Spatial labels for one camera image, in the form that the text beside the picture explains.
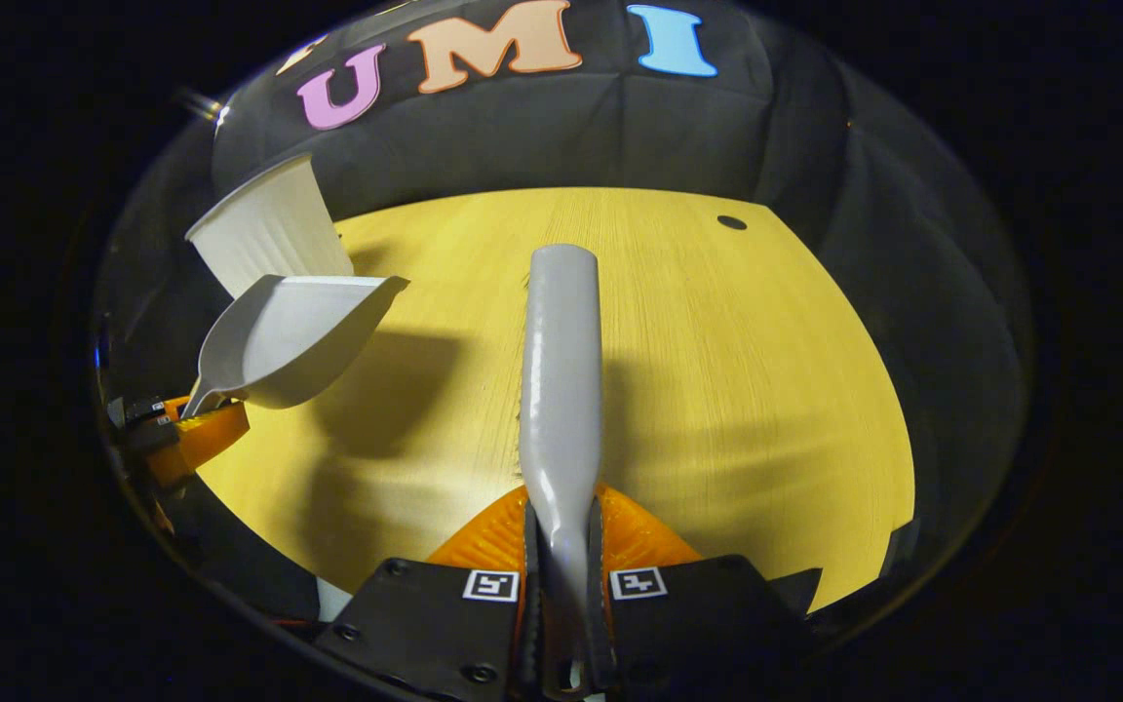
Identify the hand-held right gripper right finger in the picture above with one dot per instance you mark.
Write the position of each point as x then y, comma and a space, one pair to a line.
708, 614

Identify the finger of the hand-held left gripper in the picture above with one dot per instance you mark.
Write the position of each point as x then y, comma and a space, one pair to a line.
137, 409
211, 439

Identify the white ribbed garbage bin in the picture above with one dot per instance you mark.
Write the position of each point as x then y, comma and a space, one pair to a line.
274, 229

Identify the grey dustpan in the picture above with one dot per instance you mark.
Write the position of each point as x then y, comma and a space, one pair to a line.
298, 331

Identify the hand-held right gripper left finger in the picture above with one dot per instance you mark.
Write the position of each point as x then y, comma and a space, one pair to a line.
425, 624

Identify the small grey broom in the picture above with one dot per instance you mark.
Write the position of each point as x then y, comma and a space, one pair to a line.
561, 390

